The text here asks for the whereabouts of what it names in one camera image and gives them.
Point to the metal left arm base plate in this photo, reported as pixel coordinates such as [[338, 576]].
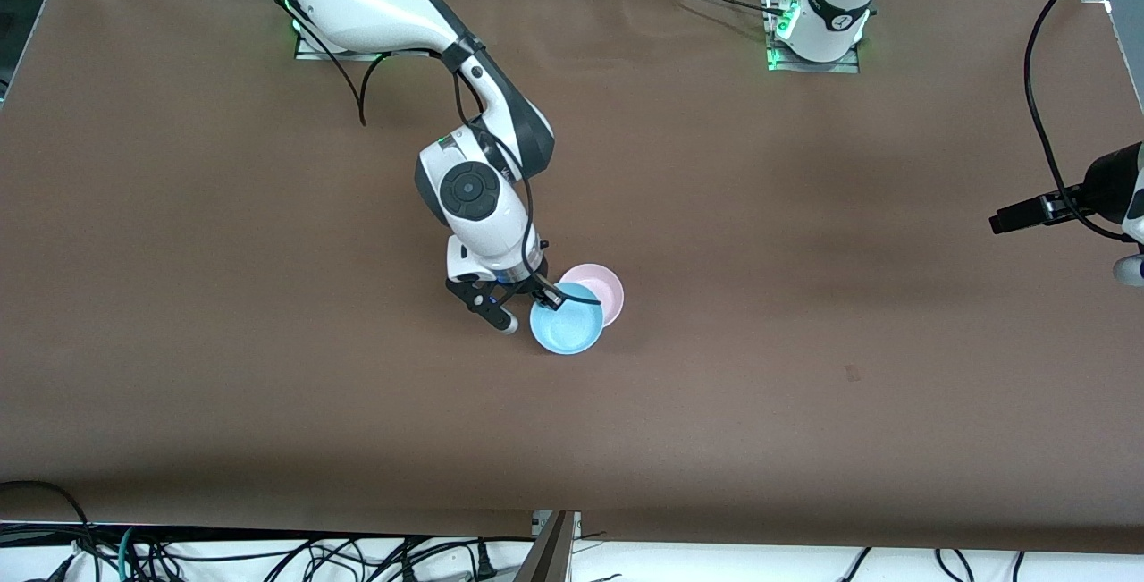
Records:
[[804, 67]]

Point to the metal table frame post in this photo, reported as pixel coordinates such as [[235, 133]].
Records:
[[545, 555]]

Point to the pink bowl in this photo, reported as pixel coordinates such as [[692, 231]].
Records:
[[608, 287]]

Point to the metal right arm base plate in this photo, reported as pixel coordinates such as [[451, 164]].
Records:
[[308, 50]]

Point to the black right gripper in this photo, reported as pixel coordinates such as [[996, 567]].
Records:
[[529, 282]]

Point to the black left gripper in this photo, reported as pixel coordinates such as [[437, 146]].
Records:
[[1096, 189]]

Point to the light blue bowl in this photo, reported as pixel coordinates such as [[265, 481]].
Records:
[[567, 332]]

